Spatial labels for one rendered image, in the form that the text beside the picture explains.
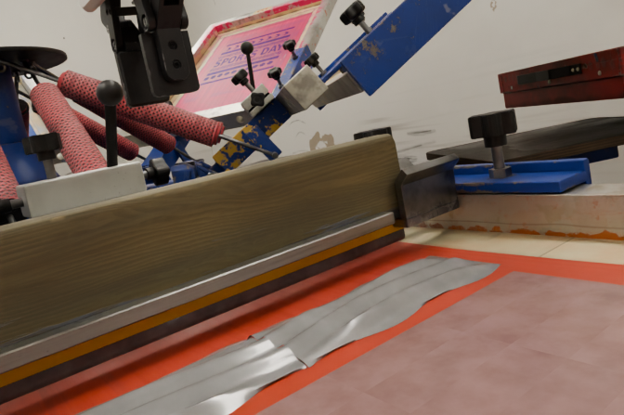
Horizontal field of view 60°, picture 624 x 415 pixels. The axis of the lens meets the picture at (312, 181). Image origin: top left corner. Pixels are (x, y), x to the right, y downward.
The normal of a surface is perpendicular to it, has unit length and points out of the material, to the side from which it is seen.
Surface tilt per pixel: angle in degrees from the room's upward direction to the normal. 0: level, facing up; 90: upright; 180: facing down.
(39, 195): 90
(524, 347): 0
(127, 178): 90
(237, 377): 34
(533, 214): 90
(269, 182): 90
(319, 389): 0
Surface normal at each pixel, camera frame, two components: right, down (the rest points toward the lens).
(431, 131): -0.79, 0.22
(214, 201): 0.58, -0.03
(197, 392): 0.08, -0.81
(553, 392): -0.19, -0.97
